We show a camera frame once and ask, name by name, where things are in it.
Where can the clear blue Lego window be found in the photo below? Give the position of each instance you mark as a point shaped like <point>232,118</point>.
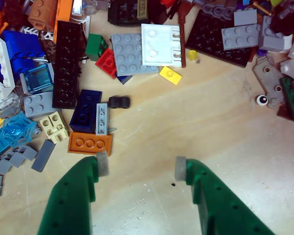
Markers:
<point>39,78</point>

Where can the clear blue Lego web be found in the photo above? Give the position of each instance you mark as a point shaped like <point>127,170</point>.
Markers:
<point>16,131</point>

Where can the yellow one-stud Lego tile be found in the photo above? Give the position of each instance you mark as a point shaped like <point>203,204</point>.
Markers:
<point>170,75</point>

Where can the small black Lego piece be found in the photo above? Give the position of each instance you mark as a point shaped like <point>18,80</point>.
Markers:
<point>119,102</point>

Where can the round eye Lego tile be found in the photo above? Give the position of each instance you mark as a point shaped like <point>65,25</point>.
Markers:
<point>262,100</point>

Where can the large black Lego plate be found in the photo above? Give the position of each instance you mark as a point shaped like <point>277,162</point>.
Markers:
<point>205,36</point>

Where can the red Lego plate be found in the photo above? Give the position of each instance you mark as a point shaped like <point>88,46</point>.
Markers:
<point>106,62</point>

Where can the grey one-by-four Lego plate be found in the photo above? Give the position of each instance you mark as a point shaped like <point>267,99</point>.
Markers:
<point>102,120</point>

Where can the tan Lego bracket piece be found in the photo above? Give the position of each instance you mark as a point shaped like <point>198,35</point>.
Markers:
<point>52,124</point>

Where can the grey stepped Lego piece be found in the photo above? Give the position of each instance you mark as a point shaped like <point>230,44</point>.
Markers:
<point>14,159</point>

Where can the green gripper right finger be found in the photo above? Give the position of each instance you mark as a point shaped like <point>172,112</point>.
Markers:
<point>218,203</point>

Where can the clear yellow round Lego stud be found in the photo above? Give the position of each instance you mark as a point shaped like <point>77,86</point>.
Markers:
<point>192,54</point>

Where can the dark blue Lego brick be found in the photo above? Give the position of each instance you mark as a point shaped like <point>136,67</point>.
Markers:
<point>84,110</point>

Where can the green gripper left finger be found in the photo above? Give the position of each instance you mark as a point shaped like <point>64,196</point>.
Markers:
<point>71,195</point>

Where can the white hinged Lego plate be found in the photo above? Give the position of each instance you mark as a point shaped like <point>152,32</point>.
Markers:
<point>156,46</point>

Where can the white Lego frame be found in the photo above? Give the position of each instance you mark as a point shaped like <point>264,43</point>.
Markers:
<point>9,73</point>

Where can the brown-orange Lego brick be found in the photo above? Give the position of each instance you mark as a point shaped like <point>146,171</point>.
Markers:
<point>42,12</point>

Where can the small dark blue Lego plate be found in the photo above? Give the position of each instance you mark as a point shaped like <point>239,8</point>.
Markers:
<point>123,79</point>

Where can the grey square Lego plate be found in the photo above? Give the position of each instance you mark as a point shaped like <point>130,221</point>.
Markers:
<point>127,58</point>

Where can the grey two-by-two Lego brick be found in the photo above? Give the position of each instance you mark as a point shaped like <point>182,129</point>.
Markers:
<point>36,104</point>

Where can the brown Lego pole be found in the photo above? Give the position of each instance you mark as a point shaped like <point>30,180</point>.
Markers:
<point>183,36</point>

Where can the grey smooth Lego tile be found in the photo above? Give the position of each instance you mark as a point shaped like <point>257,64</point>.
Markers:
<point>245,17</point>

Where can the orange three-stud Lego plate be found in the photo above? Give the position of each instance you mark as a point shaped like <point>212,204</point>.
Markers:
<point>89,143</point>

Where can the grey two-by-four Lego plate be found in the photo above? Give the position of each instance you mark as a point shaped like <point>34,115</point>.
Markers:
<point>237,36</point>

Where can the long black Lego plate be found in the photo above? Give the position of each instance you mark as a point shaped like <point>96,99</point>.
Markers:
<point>66,68</point>

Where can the blue curved Lego piece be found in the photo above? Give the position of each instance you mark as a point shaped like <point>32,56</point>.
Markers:
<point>19,46</point>

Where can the dark grey Lego tile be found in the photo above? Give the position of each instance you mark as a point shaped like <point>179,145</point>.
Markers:
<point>42,156</point>

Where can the grey Lego plate with holes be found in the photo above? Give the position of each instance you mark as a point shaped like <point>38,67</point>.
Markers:
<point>269,78</point>

